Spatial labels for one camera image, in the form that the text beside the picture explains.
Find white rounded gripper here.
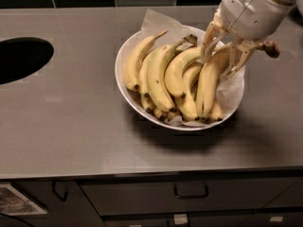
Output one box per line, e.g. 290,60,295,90
201,0,297,79

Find white oval bowl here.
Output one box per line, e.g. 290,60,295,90
115,25,245,131

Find banana behind rightmost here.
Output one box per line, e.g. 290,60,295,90
209,99,223,122

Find large front yellow banana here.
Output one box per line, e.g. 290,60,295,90
146,34,197,112

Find banana behind large front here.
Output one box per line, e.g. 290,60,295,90
139,49,158,97

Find small bottom banana tips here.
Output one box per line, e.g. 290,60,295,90
140,96,181,122

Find white paper liner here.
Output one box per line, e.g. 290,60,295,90
133,9,245,131

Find lower drawer with labels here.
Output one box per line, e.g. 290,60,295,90
105,212,303,227

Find grey drawer front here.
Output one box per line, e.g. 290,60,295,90
81,178,303,216

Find dark round counter opening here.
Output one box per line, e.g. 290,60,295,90
0,37,54,84

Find grey cabinet door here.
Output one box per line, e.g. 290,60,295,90
13,181,105,227

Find picture on lower left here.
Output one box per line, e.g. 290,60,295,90
0,183,47,216

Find black drawer handle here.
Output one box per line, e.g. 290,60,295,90
173,183,209,200

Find black cabinet door handle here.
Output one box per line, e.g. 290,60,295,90
51,181,68,202

